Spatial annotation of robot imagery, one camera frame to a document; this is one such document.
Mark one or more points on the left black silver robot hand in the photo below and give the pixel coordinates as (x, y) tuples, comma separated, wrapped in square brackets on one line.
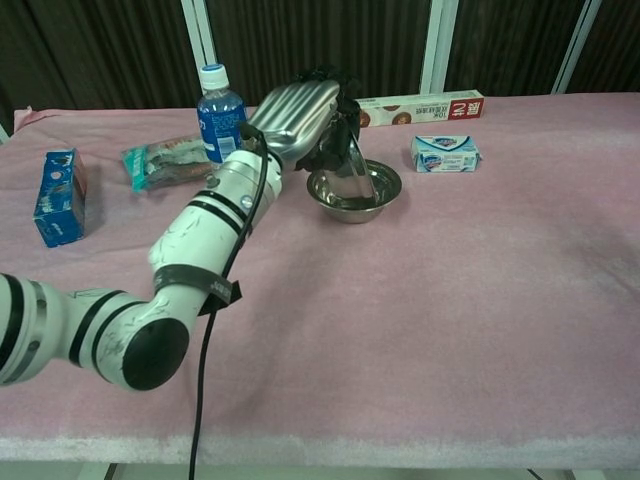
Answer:
[(295, 112)]

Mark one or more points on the medium metal bowl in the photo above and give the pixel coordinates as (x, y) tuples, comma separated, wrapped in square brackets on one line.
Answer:
[(361, 175)]

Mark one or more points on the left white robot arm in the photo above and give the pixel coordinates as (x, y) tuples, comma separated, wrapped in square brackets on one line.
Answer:
[(210, 225)]

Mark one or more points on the clear blue-label water bottle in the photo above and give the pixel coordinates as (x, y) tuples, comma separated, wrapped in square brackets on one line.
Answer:
[(222, 115)]

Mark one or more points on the small deep metal bowl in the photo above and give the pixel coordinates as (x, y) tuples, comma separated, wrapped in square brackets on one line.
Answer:
[(387, 187)]

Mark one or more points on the long baking paper box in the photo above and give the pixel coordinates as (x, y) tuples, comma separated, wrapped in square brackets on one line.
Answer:
[(425, 107)]

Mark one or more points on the teal snack packet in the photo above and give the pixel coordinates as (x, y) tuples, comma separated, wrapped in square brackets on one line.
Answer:
[(160, 165)]

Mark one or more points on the white blue soap box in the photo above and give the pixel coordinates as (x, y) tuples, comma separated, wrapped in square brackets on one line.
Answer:
[(445, 155)]

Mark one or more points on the dark pleated curtain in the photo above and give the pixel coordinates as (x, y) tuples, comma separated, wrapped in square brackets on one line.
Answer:
[(125, 45)]

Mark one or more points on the pink fleece tablecloth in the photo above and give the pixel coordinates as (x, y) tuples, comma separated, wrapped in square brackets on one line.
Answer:
[(430, 320)]

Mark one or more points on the blue cookie box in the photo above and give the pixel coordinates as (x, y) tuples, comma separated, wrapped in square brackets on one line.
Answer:
[(59, 200)]

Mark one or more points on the white frame post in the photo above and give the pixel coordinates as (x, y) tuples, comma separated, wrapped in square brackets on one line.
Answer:
[(575, 45), (197, 30), (440, 45)]

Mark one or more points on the white table frame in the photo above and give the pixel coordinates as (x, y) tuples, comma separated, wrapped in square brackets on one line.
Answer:
[(400, 473)]

